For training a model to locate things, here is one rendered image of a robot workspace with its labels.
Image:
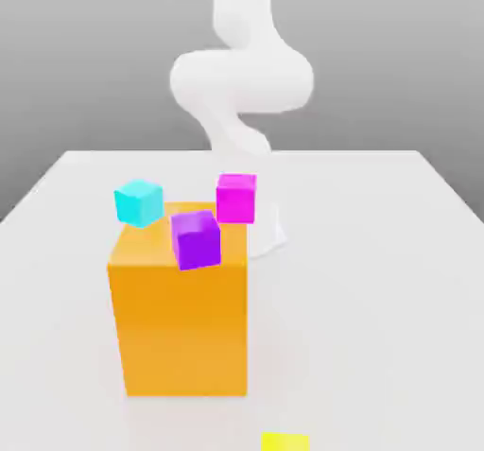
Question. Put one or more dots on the large orange box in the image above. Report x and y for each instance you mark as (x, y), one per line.
(181, 326)

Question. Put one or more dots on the small magenta cube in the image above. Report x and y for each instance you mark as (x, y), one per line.
(236, 201)

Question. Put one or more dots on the small cyan cube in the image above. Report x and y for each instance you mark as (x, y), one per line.
(139, 203)

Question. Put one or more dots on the small yellow cube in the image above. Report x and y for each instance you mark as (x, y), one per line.
(284, 442)

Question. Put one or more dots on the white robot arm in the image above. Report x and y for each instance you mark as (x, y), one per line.
(242, 80)

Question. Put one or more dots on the small purple cube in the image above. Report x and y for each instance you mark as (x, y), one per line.
(196, 245)

